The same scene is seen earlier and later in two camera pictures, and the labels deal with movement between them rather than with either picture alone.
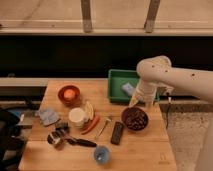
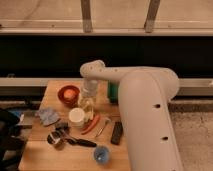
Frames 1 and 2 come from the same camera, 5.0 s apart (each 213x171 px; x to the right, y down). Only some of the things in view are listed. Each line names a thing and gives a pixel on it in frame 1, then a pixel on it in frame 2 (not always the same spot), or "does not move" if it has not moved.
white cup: (76, 117) does not move
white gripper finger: (134, 100) -> (82, 101)
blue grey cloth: (47, 117) does not move
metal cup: (54, 137) does not move
